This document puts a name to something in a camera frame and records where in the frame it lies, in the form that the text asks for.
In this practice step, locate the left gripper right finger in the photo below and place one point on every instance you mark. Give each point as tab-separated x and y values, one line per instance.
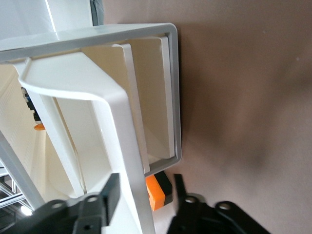
207	221

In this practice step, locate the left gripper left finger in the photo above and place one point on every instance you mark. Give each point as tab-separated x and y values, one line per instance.
80	214

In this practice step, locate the white plastic drawer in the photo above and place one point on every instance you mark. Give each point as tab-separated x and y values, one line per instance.
114	117
151	97
134	97

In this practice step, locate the white drawer cabinet housing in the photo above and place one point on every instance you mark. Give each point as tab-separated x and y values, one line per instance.
146	29

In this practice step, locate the pushbutton with orange cap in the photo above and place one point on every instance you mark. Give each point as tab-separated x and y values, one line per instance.
30	103

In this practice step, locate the brown table mat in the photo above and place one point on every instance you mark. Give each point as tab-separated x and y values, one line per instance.
243	97

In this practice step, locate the orange button enclosure box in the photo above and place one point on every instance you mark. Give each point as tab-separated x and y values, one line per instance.
154	192

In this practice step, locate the aluminium profile frame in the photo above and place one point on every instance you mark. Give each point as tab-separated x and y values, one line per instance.
12	195

